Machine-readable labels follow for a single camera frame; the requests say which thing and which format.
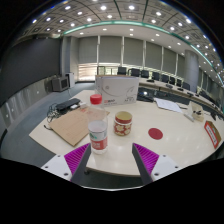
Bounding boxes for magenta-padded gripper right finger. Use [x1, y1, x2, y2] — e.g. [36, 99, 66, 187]
[131, 142, 183, 186]

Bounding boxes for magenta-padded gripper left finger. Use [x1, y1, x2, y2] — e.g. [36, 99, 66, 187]
[40, 142, 92, 185]

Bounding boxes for clear red-capped water bottle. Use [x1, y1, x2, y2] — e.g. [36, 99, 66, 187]
[87, 94, 109, 155]

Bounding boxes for flat round red coaster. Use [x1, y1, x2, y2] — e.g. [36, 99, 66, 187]
[147, 127, 164, 141]

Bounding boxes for brown cardboard sheet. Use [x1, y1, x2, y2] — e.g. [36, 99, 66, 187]
[48, 106, 101, 148]

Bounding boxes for red and cream mug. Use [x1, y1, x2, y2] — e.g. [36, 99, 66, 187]
[113, 110, 134, 137]

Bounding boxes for white paper sheets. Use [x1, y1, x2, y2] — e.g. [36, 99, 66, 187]
[153, 97, 184, 114]

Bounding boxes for white remote control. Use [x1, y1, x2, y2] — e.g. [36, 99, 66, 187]
[184, 113, 195, 123]

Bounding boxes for black bag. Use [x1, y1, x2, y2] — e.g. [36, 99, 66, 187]
[137, 89, 155, 103]

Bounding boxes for small beige cardboard box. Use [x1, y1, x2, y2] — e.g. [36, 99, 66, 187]
[188, 100, 205, 123]

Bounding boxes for open red-sided cardboard box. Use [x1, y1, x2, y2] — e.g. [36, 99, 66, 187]
[203, 120, 223, 150]

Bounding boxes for long curved conference desk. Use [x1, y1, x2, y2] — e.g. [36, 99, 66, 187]
[138, 77, 222, 115]

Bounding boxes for white cardboard box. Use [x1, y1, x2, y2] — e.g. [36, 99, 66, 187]
[94, 75, 140, 107]

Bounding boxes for grey box monitor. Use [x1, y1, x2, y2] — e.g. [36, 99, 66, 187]
[50, 75, 70, 93]

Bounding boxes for row of black office chairs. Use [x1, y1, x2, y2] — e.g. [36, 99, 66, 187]
[116, 66, 193, 92]

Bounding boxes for group of ceiling lights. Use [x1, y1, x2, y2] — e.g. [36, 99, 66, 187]
[31, 1, 218, 65]

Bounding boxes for black power strip with cables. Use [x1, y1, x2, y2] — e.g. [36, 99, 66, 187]
[46, 97, 82, 123]

